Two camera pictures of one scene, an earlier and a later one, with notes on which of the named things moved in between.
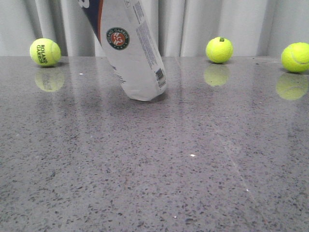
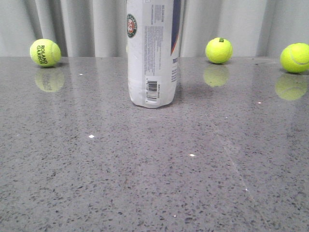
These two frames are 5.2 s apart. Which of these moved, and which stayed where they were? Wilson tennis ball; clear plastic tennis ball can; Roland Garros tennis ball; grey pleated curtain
Moved: clear plastic tennis ball can
Stayed: Wilson tennis ball; Roland Garros tennis ball; grey pleated curtain
